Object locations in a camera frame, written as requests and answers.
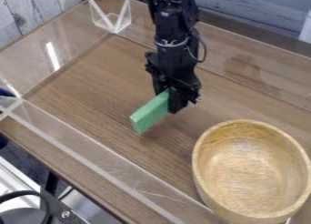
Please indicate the black table leg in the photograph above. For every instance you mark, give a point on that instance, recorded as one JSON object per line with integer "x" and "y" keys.
{"x": 52, "y": 183}

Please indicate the clear acrylic corner bracket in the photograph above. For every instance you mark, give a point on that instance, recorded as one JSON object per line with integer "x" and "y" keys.
{"x": 111, "y": 22}

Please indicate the green rectangular block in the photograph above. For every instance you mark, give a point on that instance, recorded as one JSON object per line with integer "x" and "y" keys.
{"x": 150, "y": 113}

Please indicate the light wooden bowl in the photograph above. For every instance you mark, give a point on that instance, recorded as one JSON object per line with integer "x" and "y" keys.
{"x": 251, "y": 172}

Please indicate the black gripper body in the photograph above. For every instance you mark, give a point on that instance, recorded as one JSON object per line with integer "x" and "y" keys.
{"x": 174, "y": 60}

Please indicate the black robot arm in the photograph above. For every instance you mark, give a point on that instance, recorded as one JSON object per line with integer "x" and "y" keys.
{"x": 175, "y": 17}

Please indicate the clear acrylic wall panels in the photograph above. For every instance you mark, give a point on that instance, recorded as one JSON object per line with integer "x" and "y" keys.
{"x": 80, "y": 81}

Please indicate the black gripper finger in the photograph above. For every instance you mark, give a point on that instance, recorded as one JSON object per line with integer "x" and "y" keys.
{"x": 178, "y": 100}
{"x": 160, "y": 85}

